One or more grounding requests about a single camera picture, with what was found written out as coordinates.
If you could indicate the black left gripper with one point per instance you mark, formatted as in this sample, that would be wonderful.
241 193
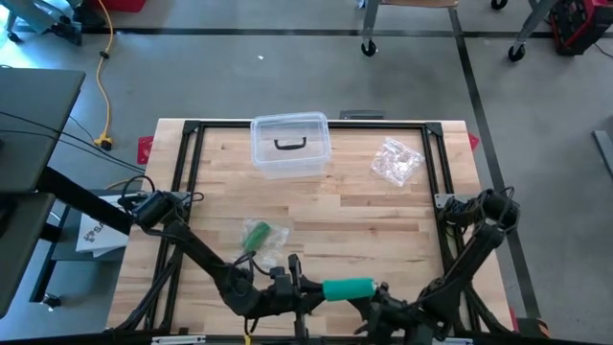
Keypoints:
287 292

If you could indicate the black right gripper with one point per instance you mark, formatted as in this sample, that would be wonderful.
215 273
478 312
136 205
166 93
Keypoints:
397 316

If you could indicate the teal elastic bandage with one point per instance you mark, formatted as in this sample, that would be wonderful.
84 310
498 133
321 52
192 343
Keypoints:
349 289

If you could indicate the clear plastic bag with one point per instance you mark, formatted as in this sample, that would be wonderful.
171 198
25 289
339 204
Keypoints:
395 160
278 237

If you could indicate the dark green elastic bandage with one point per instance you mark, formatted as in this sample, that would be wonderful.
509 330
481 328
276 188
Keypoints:
256 236

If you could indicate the clear plastic storage box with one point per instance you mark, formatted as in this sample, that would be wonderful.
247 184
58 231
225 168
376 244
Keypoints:
268 168

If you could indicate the clear plastic box lid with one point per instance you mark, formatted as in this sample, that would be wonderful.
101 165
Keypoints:
268 125

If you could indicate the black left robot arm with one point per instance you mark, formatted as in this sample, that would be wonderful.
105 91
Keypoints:
201 254

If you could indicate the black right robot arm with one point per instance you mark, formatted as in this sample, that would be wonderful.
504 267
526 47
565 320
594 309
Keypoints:
469 259

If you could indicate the silver mounting plate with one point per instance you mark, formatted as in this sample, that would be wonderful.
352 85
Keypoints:
441 197
182 196

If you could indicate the red tag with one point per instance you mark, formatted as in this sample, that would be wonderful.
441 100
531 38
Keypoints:
145 149
473 142

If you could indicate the white printed cardboard sign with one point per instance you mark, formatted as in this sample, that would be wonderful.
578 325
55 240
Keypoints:
98 239

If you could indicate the grey cart leg with caster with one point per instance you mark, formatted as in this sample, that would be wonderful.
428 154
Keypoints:
369 48
516 52

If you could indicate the black desk support beam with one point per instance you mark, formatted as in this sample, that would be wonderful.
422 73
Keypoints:
72 192

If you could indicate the small black caster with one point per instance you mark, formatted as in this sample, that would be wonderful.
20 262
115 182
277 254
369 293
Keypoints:
52 301

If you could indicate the grey metal bar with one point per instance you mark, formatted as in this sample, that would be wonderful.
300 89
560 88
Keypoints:
604 148

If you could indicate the dark grey desk top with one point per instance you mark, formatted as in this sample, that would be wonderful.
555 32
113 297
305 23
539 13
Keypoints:
19 230
33 120

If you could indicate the black caster wheel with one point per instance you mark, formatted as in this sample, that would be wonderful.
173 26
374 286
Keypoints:
498 4

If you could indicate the red plastic bin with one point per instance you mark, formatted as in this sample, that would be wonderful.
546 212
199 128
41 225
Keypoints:
120 5

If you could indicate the red and black crate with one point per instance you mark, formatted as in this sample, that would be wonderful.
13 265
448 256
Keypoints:
579 24

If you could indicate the black office chair base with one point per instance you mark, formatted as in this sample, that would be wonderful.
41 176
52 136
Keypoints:
67 29

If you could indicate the silver edge bracket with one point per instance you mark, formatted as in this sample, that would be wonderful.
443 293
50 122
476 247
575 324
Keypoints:
177 340
460 341

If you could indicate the grey metal bracket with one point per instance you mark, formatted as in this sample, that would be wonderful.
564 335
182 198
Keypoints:
361 115

